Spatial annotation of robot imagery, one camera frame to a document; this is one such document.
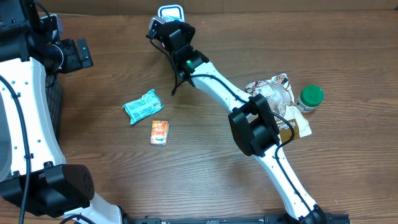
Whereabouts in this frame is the orange white small box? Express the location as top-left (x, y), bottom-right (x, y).
top-left (150, 120), bottom-right (169, 146)

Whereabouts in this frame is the teal Kleenex tissue pack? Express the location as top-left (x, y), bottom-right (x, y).
top-left (161, 16), bottom-right (185, 22)

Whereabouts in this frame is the brown white snack bag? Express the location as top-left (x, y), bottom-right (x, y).
top-left (245, 73), bottom-right (312, 140)

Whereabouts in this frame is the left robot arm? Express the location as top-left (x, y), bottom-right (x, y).
top-left (1, 0), bottom-right (129, 223)

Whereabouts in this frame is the green lid jar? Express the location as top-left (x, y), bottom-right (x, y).
top-left (296, 85), bottom-right (324, 113)

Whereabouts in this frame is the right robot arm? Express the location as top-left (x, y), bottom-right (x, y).
top-left (147, 17), bottom-right (327, 223)

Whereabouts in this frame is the teal snack packet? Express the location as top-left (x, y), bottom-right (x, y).
top-left (123, 89), bottom-right (164, 125)

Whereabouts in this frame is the white barcode scanner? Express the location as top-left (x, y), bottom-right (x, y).
top-left (157, 4), bottom-right (185, 20)

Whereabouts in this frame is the grey plastic shopping basket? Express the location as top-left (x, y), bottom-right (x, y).
top-left (1, 76), bottom-right (63, 181)

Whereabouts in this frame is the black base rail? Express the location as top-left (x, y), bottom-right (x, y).
top-left (130, 213), bottom-right (352, 224)

